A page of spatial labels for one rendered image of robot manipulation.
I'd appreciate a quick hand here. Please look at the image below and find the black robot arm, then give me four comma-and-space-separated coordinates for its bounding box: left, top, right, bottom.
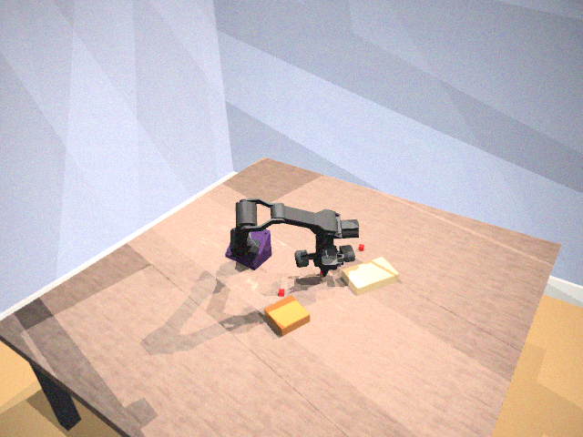
230, 198, 359, 270

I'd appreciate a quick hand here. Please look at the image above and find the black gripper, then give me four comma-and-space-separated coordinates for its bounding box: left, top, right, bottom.
294, 239, 355, 277

